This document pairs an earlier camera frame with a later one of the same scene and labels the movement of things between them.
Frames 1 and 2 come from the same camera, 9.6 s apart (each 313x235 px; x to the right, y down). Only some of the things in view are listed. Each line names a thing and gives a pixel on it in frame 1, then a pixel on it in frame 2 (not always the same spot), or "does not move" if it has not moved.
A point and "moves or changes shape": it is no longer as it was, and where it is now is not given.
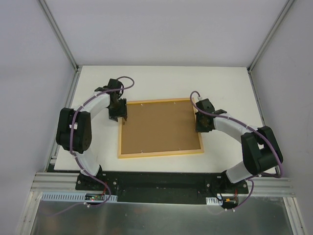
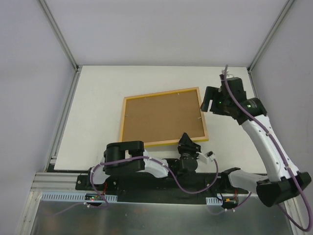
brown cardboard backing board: [158, 127] moves or changes shape
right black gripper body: [201, 123] -> [213, 100]
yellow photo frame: [162, 127] -> [198, 139]
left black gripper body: [118, 112] -> [187, 149]
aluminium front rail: [50, 182] does not move
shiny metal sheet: [252, 216] does not move
